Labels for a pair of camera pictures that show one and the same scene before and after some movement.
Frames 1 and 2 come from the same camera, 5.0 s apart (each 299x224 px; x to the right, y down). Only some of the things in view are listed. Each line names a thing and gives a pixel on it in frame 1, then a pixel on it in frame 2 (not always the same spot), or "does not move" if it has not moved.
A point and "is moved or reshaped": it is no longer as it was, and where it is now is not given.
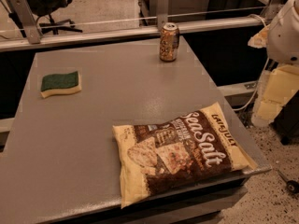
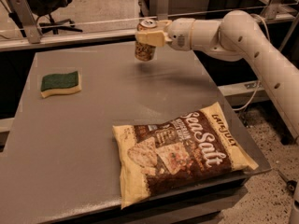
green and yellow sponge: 58,84 does not move
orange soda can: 169,42 is moved or reshaped
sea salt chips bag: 156,158 does not move
